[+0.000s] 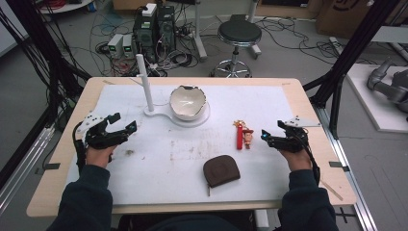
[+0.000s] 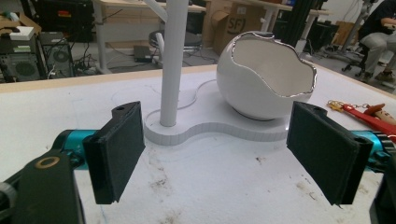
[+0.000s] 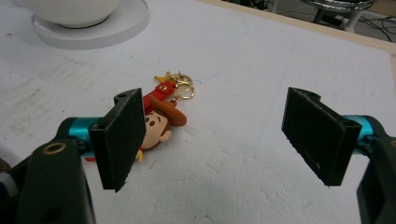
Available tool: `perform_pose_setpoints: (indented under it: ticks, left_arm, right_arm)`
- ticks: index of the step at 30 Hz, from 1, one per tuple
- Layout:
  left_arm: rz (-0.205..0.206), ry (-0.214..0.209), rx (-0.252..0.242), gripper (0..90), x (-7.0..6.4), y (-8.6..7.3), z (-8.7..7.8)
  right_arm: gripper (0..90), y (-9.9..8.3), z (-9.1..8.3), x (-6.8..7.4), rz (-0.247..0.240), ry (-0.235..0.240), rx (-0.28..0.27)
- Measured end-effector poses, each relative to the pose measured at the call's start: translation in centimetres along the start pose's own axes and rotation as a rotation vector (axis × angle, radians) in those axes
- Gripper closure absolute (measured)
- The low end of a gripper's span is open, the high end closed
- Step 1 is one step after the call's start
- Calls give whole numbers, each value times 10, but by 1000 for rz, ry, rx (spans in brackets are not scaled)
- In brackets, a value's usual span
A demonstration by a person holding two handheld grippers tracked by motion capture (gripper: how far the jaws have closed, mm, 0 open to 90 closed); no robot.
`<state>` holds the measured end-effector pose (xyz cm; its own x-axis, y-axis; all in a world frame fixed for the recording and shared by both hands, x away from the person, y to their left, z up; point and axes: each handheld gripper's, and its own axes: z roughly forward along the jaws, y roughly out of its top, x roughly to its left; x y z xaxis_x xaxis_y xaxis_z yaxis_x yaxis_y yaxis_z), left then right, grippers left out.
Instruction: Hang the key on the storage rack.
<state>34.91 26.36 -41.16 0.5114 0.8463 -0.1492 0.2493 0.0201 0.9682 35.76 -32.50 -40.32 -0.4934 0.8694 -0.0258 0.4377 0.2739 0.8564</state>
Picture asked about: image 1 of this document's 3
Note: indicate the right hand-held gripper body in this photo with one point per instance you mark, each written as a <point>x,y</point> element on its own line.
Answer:
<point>292,141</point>

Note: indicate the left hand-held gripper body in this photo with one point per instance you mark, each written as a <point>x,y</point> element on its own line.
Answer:
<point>99,136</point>

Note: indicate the person's right hand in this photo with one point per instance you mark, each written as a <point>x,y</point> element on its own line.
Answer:
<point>298,159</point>

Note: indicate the person's left hand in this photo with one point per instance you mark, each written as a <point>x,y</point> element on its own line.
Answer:
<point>97,156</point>

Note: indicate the light wooden table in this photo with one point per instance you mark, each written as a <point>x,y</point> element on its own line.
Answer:
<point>320,154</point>

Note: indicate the white stand with pole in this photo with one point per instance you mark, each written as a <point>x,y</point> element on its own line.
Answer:
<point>146,83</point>

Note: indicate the black tape strip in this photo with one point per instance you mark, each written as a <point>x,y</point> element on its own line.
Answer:
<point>338,165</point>
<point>51,166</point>

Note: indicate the brown zip pouch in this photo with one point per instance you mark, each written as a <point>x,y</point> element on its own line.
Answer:
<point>221,170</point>

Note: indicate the white eggshell shaped bowl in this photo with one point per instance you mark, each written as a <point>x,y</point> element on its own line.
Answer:
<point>187,102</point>

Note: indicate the white table mat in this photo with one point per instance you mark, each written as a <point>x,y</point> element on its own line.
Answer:
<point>192,144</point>

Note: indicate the thin wooden stick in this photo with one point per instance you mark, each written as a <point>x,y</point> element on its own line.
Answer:
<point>332,191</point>

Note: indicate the grey bench power supply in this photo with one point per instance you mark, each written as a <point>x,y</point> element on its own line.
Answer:
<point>128,46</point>
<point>114,45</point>

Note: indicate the white table leg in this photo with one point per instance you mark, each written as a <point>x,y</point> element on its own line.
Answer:
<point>262,219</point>

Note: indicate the white floor platform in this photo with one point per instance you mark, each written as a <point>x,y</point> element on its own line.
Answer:
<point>369,102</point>

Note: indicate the black desktop computer tower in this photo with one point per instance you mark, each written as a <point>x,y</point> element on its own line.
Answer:
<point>166,30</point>
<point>145,37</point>

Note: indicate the white desk leg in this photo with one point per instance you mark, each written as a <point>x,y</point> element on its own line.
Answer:
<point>255,32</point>
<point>200,35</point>

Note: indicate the black round stool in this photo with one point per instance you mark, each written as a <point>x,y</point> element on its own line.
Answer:
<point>239,33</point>

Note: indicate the white box on computer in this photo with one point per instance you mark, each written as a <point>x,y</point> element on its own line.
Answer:
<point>149,9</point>

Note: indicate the person's dark clothed torso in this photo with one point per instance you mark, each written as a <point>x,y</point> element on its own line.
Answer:
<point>192,224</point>

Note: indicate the round white table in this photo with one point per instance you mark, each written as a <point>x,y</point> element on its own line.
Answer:
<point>64,5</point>

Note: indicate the brown cardboard box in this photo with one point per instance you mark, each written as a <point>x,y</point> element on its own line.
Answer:
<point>346,16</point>

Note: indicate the aluminium floor rail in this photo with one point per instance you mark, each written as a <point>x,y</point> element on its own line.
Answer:
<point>22,166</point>
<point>349,179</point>

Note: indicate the black metal frame post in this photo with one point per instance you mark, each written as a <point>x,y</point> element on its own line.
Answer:
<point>41,48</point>
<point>352,54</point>

